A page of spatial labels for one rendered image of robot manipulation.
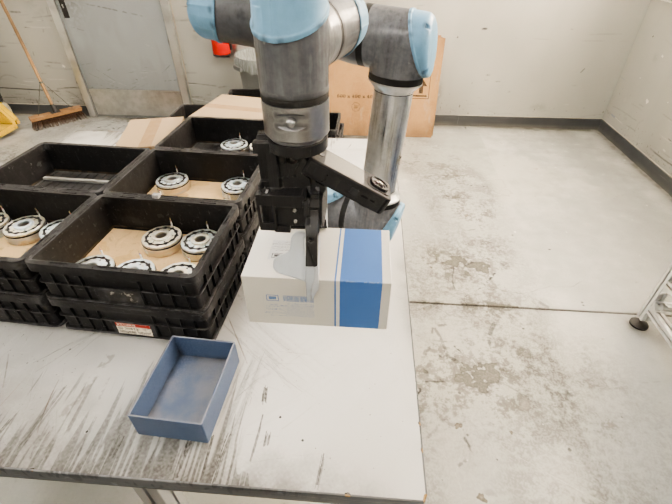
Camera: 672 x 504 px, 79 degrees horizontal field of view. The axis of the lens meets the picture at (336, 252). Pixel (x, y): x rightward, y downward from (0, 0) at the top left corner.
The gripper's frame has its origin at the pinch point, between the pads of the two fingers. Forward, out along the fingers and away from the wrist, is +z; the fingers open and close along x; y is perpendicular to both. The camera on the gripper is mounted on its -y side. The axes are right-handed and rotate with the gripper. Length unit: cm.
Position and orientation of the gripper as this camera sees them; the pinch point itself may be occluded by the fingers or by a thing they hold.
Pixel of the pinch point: (320, 266)
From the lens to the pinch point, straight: 60.0
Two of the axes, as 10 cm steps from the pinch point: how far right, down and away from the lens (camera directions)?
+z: 0.1, 7.8, 6.2
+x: -0.7, 6.2, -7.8
